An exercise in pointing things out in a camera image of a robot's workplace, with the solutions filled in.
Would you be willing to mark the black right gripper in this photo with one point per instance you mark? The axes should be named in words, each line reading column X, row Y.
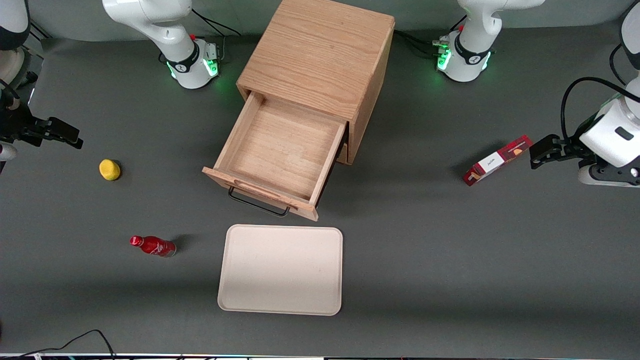
column 20, row 124

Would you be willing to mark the red soda bottle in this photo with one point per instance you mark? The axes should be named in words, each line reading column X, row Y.
column 152, row 246

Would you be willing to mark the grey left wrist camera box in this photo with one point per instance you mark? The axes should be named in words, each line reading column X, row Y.
column 607, row 179

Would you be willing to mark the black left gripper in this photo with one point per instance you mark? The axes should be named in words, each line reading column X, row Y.
column 568, row 148

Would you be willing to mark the wooden drawer cabinet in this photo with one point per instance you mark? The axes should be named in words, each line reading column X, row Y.
column 320, row 50

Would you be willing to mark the red and white carton box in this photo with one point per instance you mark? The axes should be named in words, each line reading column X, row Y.
column 497, row 161

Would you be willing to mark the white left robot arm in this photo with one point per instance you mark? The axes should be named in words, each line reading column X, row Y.
column 470, row 60

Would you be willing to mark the beige rectangular tray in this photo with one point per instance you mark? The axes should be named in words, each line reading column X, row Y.
column 280, row 270

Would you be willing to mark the beige round object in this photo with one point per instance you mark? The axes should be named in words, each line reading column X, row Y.
column 12, row 67

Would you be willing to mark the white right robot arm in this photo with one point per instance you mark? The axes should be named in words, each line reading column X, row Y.
column 170, row 30

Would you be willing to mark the yellow lemon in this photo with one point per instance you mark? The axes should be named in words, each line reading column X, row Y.
column 110, row 170

